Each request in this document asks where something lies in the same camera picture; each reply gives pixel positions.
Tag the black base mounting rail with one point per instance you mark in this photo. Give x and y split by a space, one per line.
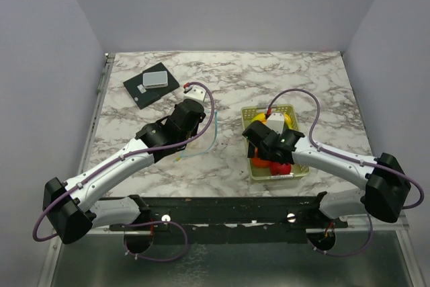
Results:
232 220

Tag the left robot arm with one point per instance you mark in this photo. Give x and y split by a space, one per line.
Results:
72 206

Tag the red toy apple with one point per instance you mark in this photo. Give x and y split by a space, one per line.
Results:
279 168

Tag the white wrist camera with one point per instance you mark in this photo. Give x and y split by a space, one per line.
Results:
194 92
275 121

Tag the small white device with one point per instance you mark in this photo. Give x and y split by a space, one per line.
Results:
157 79

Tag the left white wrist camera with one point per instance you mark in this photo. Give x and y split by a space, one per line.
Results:
194 92

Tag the orange toy orange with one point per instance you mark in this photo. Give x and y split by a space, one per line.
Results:
259 163

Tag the black flat box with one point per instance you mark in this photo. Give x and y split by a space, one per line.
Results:
144 97

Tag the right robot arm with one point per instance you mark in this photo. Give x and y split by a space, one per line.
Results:
380 184

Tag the clear zip top bag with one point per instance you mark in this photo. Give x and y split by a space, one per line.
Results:
204 144

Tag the yellow toy banana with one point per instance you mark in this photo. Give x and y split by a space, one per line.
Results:
262 118

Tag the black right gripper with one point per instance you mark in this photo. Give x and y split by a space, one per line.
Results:
251 150

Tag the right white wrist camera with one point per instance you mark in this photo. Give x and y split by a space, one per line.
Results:
275 121

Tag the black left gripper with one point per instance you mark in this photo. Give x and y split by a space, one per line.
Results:
196 130

